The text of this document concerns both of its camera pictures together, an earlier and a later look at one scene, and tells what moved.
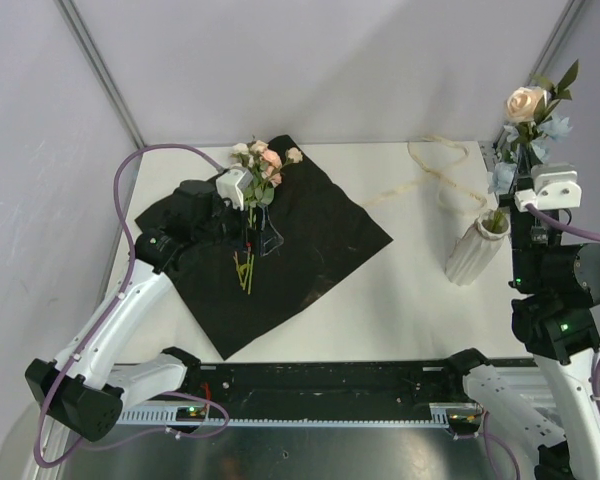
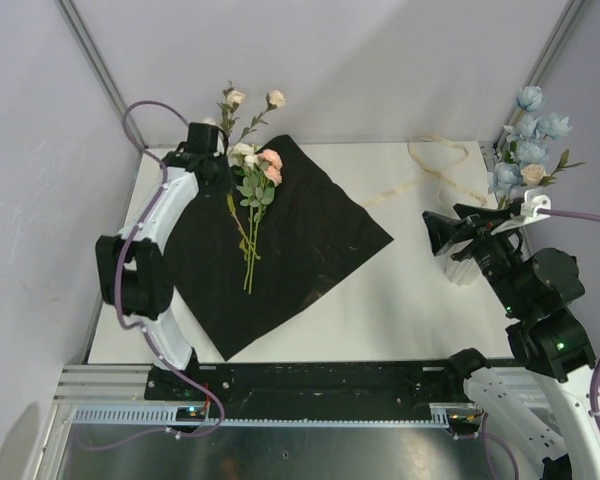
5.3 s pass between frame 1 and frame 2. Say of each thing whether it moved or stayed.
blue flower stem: stayed
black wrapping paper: stayed
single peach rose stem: moved
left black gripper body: moved
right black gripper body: moved
